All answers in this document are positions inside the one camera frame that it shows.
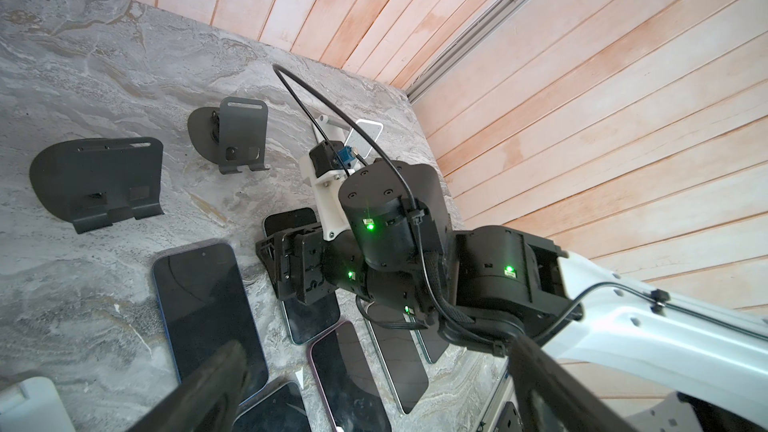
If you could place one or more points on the dark stand behind back-left phone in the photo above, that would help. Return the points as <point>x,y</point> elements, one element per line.
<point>94,183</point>

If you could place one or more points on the purple phone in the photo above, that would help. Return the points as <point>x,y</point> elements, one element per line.
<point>345,381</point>

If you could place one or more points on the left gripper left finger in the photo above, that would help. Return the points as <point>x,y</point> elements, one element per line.
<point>207,400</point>

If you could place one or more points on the blue phone reflective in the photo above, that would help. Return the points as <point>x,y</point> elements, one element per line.
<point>204,305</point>

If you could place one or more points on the black phone round stand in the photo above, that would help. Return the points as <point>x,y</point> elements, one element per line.
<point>433,346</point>

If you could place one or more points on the white phone stand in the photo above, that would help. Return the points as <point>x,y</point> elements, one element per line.
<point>338,130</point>
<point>33,405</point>

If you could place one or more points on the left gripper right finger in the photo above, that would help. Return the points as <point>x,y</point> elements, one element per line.
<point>550,399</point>

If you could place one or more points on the dark stand behind blue phone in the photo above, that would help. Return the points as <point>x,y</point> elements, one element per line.
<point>231,135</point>

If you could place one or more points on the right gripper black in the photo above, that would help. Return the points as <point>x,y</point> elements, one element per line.
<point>398,221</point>

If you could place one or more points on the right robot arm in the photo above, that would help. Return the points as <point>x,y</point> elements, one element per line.
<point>496,283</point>

